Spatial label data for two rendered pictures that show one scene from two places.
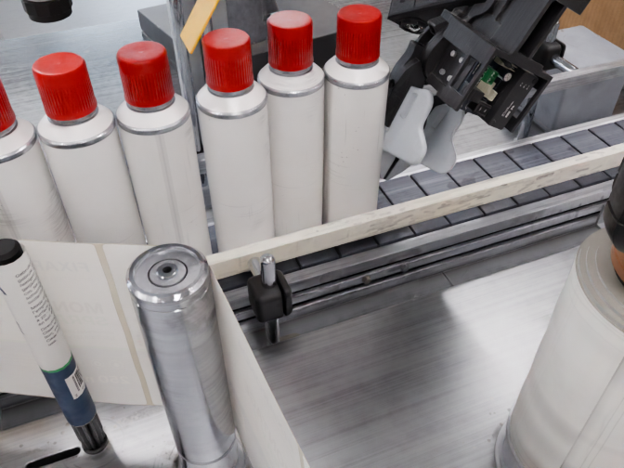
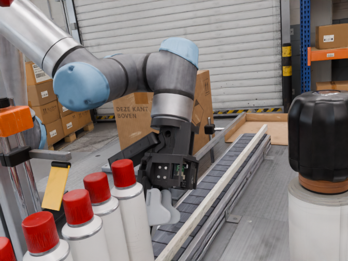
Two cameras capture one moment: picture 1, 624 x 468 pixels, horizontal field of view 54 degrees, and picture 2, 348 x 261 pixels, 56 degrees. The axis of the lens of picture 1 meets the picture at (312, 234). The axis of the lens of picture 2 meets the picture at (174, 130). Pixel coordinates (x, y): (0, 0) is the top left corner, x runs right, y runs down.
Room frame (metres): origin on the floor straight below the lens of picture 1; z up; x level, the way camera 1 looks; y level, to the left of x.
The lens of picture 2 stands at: (0.02, 0.19, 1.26)
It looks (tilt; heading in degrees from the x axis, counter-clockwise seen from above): 16 degrees down; 321
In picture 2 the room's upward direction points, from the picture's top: 7 degrees counter-clockwise
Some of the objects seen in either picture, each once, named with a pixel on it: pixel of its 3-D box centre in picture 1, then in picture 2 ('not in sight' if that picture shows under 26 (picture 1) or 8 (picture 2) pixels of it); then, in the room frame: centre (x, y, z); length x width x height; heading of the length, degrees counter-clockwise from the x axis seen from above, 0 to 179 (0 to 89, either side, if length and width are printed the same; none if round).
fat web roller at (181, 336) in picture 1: (193, 384); not in sight; (0.20, 0.07, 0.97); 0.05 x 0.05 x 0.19
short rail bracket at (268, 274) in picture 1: (272, 307); not in sight; (0.32, 0.03, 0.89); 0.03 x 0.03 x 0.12; 22
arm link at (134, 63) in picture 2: not in sight; (125, 74); (0.58, -0.15, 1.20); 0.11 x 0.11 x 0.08; 27
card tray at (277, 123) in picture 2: not in sight; (266, 127); (0.80, -0.92, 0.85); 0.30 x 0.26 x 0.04; 112
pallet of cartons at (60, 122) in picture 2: not in sight; (40, 103); (4.68, -1.24, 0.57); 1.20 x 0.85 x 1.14; 125
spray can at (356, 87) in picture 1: (353, 131); (132, 222); (0.44, -0.03, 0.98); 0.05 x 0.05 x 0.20
